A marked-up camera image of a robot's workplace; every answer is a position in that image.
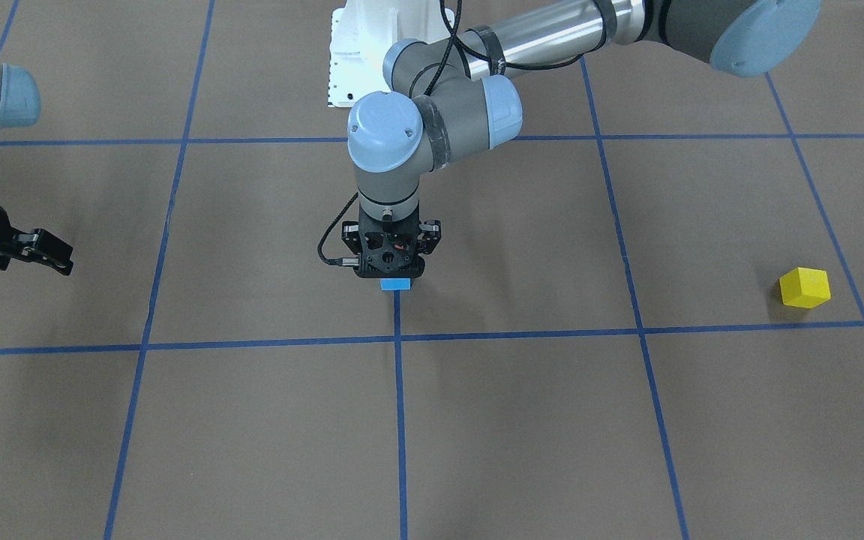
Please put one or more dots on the blue foam block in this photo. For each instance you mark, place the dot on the blue foam block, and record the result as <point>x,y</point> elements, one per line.
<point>396,284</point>

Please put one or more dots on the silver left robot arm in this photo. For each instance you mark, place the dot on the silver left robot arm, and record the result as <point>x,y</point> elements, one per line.
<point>450,99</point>

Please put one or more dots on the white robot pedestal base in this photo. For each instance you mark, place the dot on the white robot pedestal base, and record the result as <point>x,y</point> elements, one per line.
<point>362,32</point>

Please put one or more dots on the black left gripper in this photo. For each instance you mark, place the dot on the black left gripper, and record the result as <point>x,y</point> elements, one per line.
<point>430,234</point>

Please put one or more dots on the yellow foam block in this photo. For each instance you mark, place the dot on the yellow foam block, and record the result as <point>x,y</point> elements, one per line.
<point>804,288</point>

